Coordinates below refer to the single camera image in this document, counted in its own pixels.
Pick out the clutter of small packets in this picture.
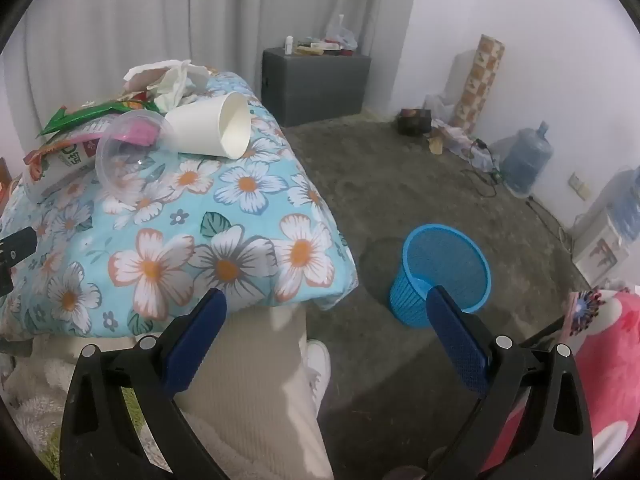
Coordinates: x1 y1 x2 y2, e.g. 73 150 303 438
295 37 347 57

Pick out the black box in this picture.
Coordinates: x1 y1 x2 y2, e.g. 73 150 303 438
397 107 432 136

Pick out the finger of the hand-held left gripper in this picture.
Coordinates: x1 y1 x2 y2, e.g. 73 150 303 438
0 226 39 293

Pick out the dark grey cabinet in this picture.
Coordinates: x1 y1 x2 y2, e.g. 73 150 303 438
261 47 372 128

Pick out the white milk drink bottle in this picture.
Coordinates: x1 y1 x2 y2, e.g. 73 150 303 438
22 132 108 204

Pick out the clear plastic cup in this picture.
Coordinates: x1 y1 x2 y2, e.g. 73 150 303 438
95 111 174 206

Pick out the black cable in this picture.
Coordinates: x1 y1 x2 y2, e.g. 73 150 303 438
461 137 502 199

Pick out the blue mesh wastebasket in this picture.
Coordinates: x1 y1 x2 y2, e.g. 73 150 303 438
389 223 492 330

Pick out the crumpled white tissue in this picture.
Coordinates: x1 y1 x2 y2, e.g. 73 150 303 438
123 59 212 114

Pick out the patterned paper roll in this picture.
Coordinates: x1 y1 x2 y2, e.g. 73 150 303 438
448 34 506 134

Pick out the blue dispenser water jug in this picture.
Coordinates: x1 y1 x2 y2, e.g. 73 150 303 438
606 166 640 247

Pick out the white paper cup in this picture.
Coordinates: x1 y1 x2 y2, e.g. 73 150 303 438
164 91 251 160

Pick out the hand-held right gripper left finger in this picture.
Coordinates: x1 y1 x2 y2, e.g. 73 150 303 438
60 288 228 480

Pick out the white plastic bag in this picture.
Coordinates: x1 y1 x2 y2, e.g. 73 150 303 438
326 14 359 52

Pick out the pink foam piece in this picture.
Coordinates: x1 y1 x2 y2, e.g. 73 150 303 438
111 121 162 147

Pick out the grey white curtain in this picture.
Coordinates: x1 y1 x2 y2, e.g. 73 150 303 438
0 0 422 133

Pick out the white water dispenser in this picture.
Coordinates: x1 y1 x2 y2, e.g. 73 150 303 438
571 219 632 287

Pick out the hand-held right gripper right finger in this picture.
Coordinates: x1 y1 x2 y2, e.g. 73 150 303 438
424 285 594 480

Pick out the wall socket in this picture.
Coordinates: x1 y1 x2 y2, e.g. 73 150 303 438
569 172 592 202

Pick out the person's beige trouser leg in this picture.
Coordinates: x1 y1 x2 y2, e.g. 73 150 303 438
172 304 335 480

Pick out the pile of bags and paper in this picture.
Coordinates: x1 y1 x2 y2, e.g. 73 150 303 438
425 92 498 172

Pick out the pink plush blanket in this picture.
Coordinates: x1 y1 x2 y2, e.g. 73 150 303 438
492 286 640 480

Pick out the white fleece cloth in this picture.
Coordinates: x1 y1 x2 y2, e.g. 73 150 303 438
0 332 156 480

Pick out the person's white shoe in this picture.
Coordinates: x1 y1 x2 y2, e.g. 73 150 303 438
304 339 332 417

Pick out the red and green snack wrapper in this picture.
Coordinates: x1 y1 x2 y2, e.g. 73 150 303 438
24 136 68 182

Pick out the floral light blue blanket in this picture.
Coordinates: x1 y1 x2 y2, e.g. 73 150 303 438
0 71 358 338

